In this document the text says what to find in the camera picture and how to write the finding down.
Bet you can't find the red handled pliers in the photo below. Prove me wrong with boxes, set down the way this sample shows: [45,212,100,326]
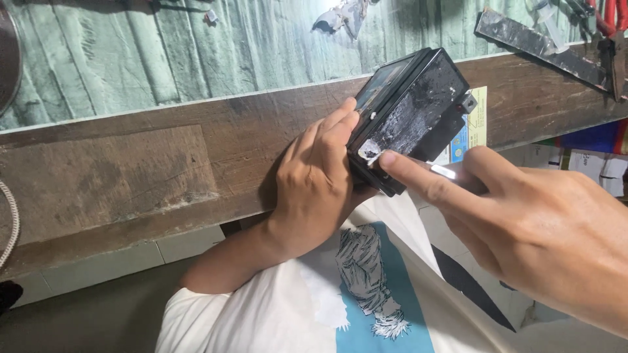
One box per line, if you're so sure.
[585,0,628,102]

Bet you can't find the person's right hand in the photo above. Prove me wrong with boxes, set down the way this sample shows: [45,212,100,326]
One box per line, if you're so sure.
[380,146,628,340]

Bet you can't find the white printed t-shirt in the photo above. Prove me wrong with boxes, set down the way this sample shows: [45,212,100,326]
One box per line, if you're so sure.
[156,190,628,353]

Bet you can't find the yellow and blue sticker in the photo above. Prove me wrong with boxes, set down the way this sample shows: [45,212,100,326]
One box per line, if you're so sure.
[434,86,488,165]

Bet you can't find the clear plastic syringe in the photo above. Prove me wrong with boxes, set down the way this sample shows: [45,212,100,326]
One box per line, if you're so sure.
[526,0,571,56]

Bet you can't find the black battery box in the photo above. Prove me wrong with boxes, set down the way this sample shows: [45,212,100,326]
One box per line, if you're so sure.
[346,47,478,198]

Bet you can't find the black object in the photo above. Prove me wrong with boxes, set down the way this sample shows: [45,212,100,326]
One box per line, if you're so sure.
[0,280,24,315]

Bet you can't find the shelf with boxes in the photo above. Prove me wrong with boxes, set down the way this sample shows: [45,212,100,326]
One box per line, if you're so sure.
[500,119,628,199]

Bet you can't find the silver metal scraper blade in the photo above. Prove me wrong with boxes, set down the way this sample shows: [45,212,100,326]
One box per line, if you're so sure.
[426,162,486,194]

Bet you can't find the dirty flat metal bar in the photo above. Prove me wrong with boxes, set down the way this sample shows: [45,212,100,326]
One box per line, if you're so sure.
[474,7,612,92]

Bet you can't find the dark round metal object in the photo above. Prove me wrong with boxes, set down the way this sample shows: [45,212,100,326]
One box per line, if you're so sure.
[0,4,23,117]

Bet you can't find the white braided rope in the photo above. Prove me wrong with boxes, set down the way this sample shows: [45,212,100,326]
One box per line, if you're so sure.
[0,180,21,269]

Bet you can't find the person's left hand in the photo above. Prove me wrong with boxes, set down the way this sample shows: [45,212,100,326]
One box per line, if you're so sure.
[266,97,379,259]

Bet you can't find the green wood-print table sheet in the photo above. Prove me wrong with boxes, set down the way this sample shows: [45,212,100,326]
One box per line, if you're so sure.
[0,0,604,132]

